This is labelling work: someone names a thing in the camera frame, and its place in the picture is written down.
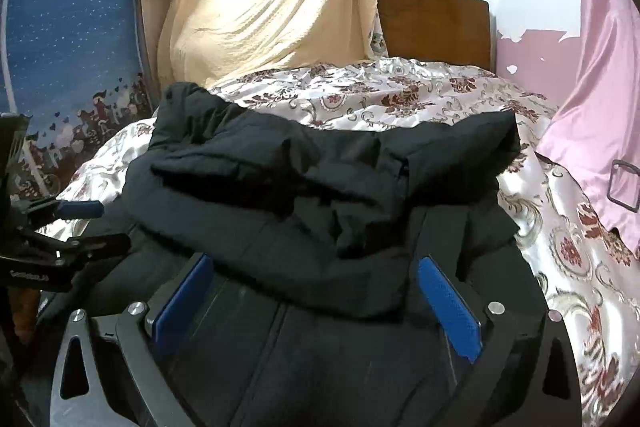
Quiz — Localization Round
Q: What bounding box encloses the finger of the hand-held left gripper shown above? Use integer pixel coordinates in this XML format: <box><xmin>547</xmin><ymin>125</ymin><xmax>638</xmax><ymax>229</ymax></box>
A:
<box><xmin>20</xmin><ymin>198</ymin><xmax>105</xmax><ymax>223</ymax></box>
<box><xmin>30</xmin><ymin>233</ymin><xmax>132</xmax><ymax>270</ymax></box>

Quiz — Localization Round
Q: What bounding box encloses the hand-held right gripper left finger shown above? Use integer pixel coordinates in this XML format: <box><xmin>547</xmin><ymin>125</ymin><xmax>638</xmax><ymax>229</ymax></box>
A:
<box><xmin>52</xmin><ymin>252</ymin><xmax>217</xmax><ymax>427</ymax></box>

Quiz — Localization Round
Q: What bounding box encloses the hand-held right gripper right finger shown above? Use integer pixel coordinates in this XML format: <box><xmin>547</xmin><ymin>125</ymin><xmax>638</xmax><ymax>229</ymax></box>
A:
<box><xmin>416</xmin><ymin>255</ymin><xmax>583</xmax><ymax>427</ymax></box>

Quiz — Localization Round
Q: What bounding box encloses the black padded jacket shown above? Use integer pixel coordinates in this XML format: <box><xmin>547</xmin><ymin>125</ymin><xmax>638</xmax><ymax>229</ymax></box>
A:
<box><xmin>37</xmin><ymin>82</ymin><xmax>551</xmax><ymax>427</ymax></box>

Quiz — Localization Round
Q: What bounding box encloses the blue fabric wardrobe cover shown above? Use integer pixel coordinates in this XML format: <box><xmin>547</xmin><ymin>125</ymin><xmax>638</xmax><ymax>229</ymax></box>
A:
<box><xmin>0</xmin><ymin>0</ymin><xmax>156</xmax><ymax>208</ymax></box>

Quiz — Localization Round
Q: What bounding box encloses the beige wooden panel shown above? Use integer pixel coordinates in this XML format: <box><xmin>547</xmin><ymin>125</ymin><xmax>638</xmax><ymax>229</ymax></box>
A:
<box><xmin>132</xmin><ymin>0</ymin><xmax>177</xmax><ymax>108</ymax></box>

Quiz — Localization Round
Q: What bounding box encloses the floral satin bedspread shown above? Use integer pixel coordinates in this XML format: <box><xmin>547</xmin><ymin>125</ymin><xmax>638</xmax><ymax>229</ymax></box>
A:
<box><xmin>37</xmin><ymin>57</ymin><xmax>640</xmax><ymax>427</ymax></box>

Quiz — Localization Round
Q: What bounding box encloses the pink satin curtain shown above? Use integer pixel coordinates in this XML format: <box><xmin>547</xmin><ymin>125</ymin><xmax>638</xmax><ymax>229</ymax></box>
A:
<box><xmin>535</xmin><ymin>0</ymin><xmax>640</xmax><ymax>258</ymax></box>

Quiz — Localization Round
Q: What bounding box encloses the brown wooden headboard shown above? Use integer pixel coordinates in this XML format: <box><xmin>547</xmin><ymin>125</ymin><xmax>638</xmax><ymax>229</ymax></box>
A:
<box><xmin>376</xmin><ymin>0</ymin><xmax>493</xmax><ymax>72</ymax></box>

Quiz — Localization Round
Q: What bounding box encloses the black rectangular metal handle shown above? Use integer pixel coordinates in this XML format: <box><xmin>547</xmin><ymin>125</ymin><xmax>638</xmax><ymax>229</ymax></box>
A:
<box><xmin>607</xmin><ymin>159</ymin><xmax>640</xmax><ymax>212</ymax></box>

